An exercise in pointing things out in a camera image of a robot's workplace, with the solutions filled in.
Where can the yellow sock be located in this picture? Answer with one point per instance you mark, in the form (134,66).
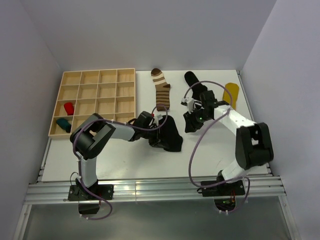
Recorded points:
(231,93)

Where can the black sock with white stripes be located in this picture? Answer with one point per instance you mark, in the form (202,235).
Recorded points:
(194,83)

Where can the wooden compartment tray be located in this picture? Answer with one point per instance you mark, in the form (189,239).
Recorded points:
(110,93)

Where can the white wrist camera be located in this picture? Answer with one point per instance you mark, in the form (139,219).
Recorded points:
(156,117)
(191,104)

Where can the aluminium frame rail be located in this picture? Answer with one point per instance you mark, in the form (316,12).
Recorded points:
(146,190)

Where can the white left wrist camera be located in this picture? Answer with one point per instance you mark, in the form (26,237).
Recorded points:
(156,117)

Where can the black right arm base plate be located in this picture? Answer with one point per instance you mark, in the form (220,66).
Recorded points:
(224,190)

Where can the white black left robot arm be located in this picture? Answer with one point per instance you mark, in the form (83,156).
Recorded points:
(90,138)

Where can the green rolled sock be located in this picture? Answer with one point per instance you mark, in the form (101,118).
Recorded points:
(64,124)

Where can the brown striped sock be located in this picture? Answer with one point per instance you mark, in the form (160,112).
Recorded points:
(162,90)

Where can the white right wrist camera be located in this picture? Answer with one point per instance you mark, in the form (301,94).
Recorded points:
(191,104)

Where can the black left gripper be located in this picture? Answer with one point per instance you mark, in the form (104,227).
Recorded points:
(154,143)

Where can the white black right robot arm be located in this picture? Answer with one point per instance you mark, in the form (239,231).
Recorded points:
(253,145)

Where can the red rolled sock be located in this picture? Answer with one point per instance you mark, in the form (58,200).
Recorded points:
(69,108)

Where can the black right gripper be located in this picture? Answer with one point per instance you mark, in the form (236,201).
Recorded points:
(191,125)

